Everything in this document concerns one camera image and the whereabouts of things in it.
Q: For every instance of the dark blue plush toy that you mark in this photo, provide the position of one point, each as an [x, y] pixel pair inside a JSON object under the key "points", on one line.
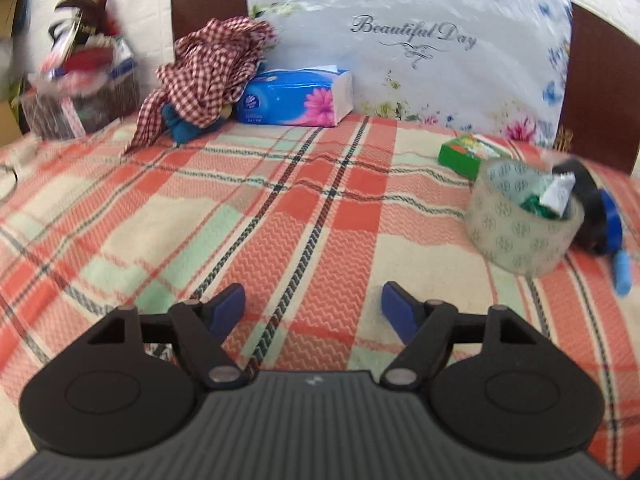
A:
{"points": [[185, 128]]}

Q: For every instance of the green box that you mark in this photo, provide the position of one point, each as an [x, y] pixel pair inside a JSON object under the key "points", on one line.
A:
{"points": [[455, 158]]}

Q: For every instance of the green sachet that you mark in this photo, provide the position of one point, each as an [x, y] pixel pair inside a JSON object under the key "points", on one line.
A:
{"points": [[532, 205]]}

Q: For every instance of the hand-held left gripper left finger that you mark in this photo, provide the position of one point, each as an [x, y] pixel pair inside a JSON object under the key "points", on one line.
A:
{"points": [[227, 306]]}

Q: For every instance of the small golden ornament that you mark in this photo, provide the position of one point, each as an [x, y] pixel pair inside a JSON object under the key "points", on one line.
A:
{"points": [[565, 140]]}

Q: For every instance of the cardboard box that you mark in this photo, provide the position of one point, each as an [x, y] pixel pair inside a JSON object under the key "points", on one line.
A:
{"points": [[12, 7]]}

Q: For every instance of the dark red feather decoration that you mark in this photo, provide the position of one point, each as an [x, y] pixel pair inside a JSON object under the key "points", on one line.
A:
{"points": [[95, 2]]}

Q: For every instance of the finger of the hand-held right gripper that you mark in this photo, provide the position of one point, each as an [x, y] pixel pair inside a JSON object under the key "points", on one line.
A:
{"points": [[595, 210], [623, 274]]}

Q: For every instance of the white tube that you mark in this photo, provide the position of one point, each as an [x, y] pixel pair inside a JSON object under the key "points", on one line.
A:
{"points": [[555, 192]]}

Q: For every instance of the floral pillow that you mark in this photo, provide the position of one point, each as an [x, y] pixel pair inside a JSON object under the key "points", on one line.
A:
{"points": [[400, 75]]}

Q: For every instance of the clear basket of odds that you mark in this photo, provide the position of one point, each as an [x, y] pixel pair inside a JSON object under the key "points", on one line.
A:
{"points": [[60, 110]]}

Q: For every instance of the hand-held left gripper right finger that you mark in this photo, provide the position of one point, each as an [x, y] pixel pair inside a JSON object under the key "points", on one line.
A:
{"points": [[397, 307]]}

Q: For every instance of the red checkered cloth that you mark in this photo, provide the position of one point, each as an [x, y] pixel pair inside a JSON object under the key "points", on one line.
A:
{"points": [[200, 75]]}

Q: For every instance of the clear packing tape roll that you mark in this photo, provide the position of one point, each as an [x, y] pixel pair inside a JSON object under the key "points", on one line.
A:
{"points": [[520, 246]]}

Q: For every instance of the plaid blanket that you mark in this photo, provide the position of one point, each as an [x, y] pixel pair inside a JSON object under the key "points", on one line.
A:
{"points": [[310, 200]]}

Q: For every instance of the brown wooden headboard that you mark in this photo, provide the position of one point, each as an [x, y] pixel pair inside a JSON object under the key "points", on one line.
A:
{"points": [[600, 85]]}

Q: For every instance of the blue tissue pack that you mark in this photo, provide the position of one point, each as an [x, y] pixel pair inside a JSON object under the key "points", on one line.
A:
{"points": [[285, 97]]}

